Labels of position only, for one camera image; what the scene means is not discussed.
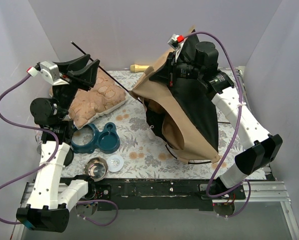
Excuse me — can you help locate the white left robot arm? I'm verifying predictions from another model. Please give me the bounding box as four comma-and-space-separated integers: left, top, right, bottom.
16, 54, 100, 233

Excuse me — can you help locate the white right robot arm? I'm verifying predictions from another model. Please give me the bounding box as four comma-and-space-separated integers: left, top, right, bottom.
149, 38, 283, 199

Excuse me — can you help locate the peach patterned pillow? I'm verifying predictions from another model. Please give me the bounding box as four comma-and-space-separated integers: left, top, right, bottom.
49, 65, 129, 130

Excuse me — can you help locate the black microphone stand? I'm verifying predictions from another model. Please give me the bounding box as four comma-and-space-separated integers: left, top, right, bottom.
63, 148, 74, 167

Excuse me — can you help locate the floral table mat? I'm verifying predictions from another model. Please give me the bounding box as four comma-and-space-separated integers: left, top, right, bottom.
61, 70, 243, 179

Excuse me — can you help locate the clear plastic lid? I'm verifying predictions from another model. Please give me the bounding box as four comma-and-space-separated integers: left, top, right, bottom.
106, 154, 124, 173

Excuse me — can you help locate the stainless steel bowl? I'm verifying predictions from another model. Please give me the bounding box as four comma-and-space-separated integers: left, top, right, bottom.
83, 157, 108, 182

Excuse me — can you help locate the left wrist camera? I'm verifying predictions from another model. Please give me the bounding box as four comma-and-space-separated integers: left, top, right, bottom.
26, 61, 69, 86

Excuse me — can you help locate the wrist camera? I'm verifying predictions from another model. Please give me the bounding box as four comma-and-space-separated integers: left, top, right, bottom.
167, 34, 184, 52
26, 61, 69, 86

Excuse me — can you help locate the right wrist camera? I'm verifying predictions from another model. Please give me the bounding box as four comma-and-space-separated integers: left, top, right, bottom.
167, 34, 184, 52

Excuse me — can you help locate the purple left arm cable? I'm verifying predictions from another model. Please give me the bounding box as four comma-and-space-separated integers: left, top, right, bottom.
0, 73, 119, 227

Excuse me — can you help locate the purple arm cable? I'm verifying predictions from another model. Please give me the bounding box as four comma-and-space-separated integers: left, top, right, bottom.
183, 31, 252, 218
0, 73, 119, 227

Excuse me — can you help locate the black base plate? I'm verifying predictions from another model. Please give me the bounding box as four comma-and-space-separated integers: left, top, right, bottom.
66, 172, 275, 212

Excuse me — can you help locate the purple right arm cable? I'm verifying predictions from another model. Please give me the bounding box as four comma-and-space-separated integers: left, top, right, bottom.
183, 31, 252, 218

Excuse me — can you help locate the aluminium frame rail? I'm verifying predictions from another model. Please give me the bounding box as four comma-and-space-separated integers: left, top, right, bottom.
12, 179, 299, 240

